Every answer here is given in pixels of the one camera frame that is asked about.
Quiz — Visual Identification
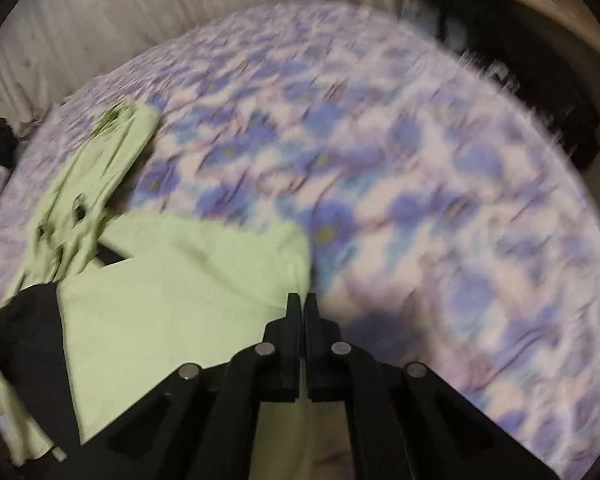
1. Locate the pale curtain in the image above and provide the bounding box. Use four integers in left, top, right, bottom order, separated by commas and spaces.
0, 0, 416, 128

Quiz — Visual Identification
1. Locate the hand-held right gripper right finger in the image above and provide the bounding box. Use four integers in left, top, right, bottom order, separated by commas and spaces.
304, 292, 561, 480

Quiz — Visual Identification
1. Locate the purple cat print blanket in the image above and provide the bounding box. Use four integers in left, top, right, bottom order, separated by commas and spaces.
0, 2, 600, 480

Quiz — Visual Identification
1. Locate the curved wooden desk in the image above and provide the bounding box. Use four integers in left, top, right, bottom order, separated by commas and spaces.
410, 0, 600, 76

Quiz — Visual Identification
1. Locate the green and black garment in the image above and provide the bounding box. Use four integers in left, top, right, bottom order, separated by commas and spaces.
0, 101, 313, 480

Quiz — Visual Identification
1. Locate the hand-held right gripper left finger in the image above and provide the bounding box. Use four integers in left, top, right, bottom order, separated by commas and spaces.
45, 292, 305, 480

